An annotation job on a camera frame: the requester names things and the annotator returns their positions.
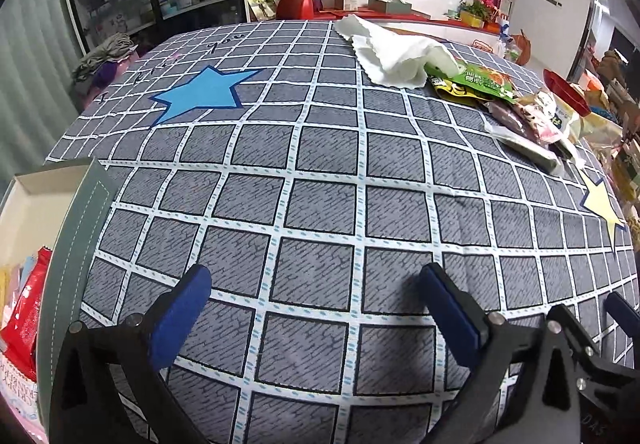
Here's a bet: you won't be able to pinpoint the pink snack packet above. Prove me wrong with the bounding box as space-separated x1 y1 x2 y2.
510 98 563 145

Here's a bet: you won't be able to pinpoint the grey green tissue box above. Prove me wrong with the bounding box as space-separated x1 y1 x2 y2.
368 0 413 14

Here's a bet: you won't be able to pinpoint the light blue snack packet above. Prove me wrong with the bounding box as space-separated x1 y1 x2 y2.
14 254 42 297

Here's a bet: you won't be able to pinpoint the clear plastic bag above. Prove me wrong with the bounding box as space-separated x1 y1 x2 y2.
495 31 521 62

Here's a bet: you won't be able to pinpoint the green label snack jar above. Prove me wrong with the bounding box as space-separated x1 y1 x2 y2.
612 144 640 199

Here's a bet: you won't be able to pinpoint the green snack packet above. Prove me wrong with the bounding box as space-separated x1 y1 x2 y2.
424 62 516 104

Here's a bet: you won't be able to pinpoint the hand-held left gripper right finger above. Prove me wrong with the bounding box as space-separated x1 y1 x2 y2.
419 263 583 444

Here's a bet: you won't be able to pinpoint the mauve snack packet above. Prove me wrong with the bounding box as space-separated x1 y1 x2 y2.
482 101 531 145

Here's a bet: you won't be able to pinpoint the clear wrapped dark bar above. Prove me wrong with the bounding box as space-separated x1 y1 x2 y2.
484 116 566 177

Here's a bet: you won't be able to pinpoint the pink white cookie packet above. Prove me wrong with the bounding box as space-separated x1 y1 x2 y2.
0 351 40 430

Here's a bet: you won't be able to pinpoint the orange handbag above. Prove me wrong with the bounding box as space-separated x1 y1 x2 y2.
515 30 536 67

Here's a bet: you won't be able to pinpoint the yellow blurry snack packet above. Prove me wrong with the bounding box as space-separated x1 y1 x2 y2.
0 266 12 319

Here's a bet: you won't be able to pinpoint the red mesh print packet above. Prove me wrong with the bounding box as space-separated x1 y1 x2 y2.
0 248 53 382

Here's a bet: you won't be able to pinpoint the pink flowers in yellow pot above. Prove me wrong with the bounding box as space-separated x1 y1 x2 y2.
457 0 496 29

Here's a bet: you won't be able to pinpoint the grey green cardboard box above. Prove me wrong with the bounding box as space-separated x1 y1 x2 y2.
0 158 121 444

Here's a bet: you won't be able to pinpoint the leaning picture book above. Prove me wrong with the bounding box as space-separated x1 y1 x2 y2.
248 0 276 22

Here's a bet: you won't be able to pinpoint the clear bag of snacks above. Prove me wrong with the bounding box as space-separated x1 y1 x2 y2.
575 114 626 149

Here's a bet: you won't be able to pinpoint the grey checked star tablecloth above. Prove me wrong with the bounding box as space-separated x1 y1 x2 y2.
45 18 633 444

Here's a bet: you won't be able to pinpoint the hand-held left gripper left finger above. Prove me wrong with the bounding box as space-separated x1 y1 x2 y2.
49 264 213 444

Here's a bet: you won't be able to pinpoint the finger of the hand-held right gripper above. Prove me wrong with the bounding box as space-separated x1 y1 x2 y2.
555 304 640 382
604 291 640 340

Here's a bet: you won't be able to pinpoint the pale yellow chips bag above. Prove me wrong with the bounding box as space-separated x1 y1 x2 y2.
530 91 586 139

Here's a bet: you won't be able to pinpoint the grey curtain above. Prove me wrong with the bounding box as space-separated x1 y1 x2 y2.
0 0 83 175

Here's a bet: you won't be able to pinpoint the red plastic bowl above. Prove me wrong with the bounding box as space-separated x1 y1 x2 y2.
543 70 596 117

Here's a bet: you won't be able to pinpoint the white paper tissue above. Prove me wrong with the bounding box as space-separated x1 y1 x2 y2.
334 14 458 89

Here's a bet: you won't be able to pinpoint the pile of grey clothes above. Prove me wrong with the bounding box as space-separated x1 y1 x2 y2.
72 34 141 84

